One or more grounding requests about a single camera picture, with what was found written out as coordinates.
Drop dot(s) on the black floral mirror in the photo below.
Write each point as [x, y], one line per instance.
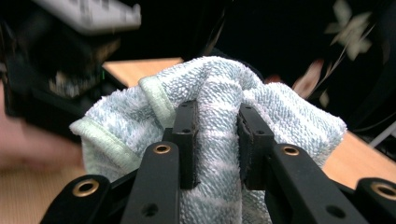
[295, 31]

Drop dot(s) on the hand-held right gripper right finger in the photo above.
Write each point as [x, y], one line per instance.
[253, 146]

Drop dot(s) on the light blue striped towel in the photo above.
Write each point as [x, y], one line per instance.
[218, 87]

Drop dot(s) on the grey metal bar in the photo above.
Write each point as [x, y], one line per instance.
[386, 133]

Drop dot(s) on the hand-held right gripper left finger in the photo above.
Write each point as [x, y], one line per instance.
[188, 140]

